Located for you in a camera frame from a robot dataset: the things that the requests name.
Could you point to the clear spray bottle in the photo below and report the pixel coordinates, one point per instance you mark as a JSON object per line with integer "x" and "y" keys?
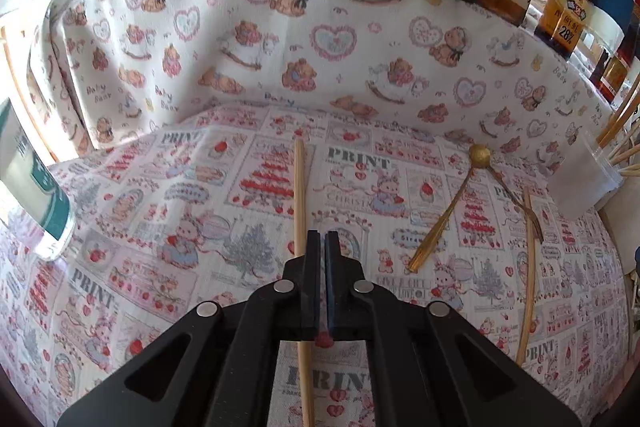
{"x": 35, "y": 187}

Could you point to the gold spoon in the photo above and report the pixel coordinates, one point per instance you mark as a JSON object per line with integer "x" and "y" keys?
{"x": 480, "y": 155}

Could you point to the bear print cloth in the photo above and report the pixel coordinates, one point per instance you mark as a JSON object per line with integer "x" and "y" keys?
{"x": 350, "y": 57}

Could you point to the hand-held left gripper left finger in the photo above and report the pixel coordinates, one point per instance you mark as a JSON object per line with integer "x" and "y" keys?
{"x": 314, "y": 287}

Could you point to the red cap sauce bottle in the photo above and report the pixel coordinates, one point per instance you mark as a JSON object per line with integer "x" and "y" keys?
{"x": 615, "y": 77}

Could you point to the gold fork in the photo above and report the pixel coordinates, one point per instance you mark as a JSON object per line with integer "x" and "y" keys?
{"x": 536, "y": 229}

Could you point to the red print tablecloth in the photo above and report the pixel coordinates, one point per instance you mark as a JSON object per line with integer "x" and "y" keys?
{"x": 150, "y": 232}

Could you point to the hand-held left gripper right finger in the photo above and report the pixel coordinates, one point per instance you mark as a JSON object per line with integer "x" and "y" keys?
{"x": 332, "y": 287}

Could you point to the plain wooden chopstick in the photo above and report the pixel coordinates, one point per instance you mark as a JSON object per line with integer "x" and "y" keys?
{"x": 529, "y": 287}
{"x": 300, "y": 197}

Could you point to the clear plastic cup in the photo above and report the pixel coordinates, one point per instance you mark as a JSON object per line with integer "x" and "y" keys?
{"x": 585, "y": 182}

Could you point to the bunch of chopsticks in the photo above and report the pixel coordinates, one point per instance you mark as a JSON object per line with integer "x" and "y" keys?
{"x": 617, "y": 127}

